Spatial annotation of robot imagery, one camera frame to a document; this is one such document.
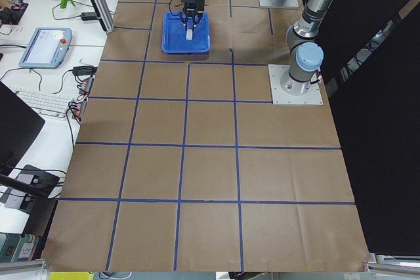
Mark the black power adapter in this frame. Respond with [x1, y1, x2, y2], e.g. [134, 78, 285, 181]
[72, 65, 98, 76]

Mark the white block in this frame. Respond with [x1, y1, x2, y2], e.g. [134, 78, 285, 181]
[186, 29, 193, 41]

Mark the white keyboard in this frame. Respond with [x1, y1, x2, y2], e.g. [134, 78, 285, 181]
[11, 88, 75, 119]

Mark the black small adapter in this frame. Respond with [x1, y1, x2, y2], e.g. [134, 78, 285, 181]
[80, 12, 98, 21]

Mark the grey usb hub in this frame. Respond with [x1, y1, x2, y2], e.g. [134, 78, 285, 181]
[77, 76, 94, 95]

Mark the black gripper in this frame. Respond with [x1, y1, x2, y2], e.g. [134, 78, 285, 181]
[178, 0, 205, 31]

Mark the teach pendant tablet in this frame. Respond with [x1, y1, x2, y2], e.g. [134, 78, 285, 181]
[18, 28, 72, 69]

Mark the black monitor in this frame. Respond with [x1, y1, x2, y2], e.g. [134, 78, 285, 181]
[0, 83, 45, 176]

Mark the brown paper table cover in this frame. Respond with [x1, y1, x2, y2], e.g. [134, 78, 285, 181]
[43, 0, 369, 272]

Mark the blue plastic tray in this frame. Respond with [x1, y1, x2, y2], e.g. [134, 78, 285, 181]
[161, 11, 211, 54]

